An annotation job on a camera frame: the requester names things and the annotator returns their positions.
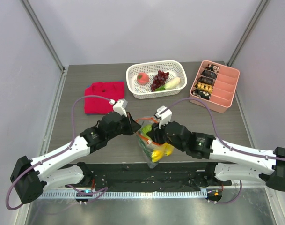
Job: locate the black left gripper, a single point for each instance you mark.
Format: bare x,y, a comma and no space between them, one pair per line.
132,126

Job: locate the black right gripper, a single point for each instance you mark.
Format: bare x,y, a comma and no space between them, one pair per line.
158,135

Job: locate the clear zip top bag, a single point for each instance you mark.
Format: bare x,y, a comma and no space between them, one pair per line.
143,121

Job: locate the yellow fake banana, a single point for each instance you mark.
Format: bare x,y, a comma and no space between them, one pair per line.
163,150

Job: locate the pink fake peach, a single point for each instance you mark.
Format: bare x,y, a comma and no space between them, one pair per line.
142,78

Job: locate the white fake radish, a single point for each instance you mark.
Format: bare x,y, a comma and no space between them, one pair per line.
172,84

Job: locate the purple fake grape bunch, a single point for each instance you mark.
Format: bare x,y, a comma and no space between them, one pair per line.
159,80

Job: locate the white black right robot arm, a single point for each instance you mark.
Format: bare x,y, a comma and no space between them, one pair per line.
236,162

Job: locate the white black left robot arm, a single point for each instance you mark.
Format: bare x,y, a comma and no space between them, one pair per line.
27,175

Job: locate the green fake leafy vegetable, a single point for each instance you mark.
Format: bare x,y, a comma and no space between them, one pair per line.
144,140

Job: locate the white perforated plastic basket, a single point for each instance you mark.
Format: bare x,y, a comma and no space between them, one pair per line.
174,68

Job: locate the pink divided organizer tray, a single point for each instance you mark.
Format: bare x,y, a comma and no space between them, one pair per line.
215,84

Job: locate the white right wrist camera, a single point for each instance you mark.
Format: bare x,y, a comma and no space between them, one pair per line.
163,114

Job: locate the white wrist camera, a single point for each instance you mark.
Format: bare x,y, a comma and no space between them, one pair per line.
163,114
120,107

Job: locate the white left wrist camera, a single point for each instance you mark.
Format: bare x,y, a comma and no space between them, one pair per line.
120,107

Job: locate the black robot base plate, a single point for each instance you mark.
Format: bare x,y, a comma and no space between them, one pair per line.
164,177

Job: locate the white slotted cable duct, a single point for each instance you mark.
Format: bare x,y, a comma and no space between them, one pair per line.
71,194

